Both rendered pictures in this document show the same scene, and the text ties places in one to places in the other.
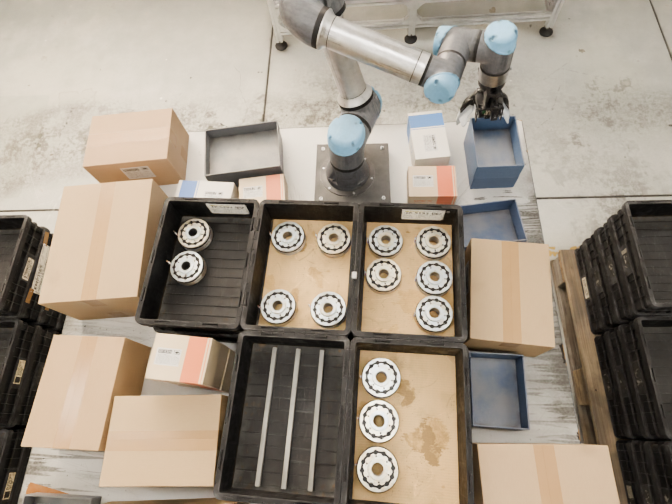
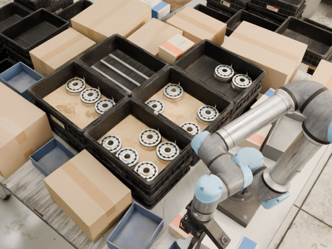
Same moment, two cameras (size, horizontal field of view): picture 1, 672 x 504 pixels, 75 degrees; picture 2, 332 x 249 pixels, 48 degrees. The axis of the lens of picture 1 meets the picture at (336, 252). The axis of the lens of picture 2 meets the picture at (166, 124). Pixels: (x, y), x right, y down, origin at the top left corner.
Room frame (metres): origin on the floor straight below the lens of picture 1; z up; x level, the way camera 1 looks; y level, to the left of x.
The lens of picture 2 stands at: (0.90, -1.04, 2.21)
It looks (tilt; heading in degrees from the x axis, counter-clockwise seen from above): 51 degrees down; 114
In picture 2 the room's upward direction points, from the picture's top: 2 degrees clockwise
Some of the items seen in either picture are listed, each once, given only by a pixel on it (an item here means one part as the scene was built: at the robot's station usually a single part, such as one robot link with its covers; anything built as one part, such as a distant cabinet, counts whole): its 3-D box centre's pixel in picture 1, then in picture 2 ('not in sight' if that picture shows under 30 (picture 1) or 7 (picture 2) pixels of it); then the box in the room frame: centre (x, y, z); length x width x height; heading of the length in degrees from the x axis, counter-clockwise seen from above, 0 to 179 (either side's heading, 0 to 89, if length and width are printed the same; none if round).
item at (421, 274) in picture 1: (434, 277); (127, 157); (0.38, -0.26, 0.86); 0.10 x 0.10 x 0.01
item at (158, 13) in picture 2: not in sight; (152, 9); (-0.11, 0.94, 0.75); 0.20 x 0.12 x 0.09; 168
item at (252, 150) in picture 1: (243, 151); (293, 136); (1.02, 0.26, 0.77); 0.27 x 0.20 x 0.05; 85
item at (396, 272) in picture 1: (383, 274); (149, 137); (0.42, -0.12, 0.86); 0.10 x 0.10 x 0.01
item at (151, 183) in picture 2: (409, 268); (139, 138); (0.40, -0.19, 0.92); 0.40 x 0.30 x 0.02; 165
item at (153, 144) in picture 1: (139, 150); (327, 93); (1.11, 0.64, 0.78); 0.30 x 0.22 x 0.16; 83
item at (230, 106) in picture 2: (302, 264); (182, 101); (0.48, 0.10, 0.92); 0.40 x 0.30 x 0.02; 165
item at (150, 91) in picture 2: (305, 270); (181, 108); (0.48, 0.10, 0.87); 0.40 x 0.30 x 0.11; 165
